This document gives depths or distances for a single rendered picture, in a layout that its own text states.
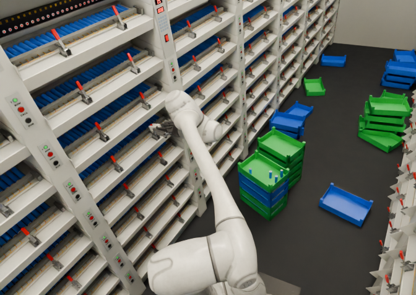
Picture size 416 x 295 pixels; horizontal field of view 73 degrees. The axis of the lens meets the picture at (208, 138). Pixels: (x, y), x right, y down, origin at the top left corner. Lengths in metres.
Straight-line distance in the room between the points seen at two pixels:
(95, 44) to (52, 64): 0.18
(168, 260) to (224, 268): 0.16
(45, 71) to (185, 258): 0.73
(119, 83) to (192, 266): 0.80
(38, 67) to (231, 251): 0.84
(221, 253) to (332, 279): 1.28
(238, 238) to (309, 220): 1.40
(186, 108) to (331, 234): 1.48
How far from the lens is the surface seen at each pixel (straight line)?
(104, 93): 1.23
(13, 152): 1.10
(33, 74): 1.07
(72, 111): 1.17
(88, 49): 1.15
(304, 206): 2.29
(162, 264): 0.87
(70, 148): 1.27
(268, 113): 2.94
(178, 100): 1.07
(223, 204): 0.94
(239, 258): 0.84
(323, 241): 2.15
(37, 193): 1.21
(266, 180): 2.00
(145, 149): 1.48
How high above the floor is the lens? 1.81
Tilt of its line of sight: 39 degrees down
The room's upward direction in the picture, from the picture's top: 9 degrees counter-clockwise
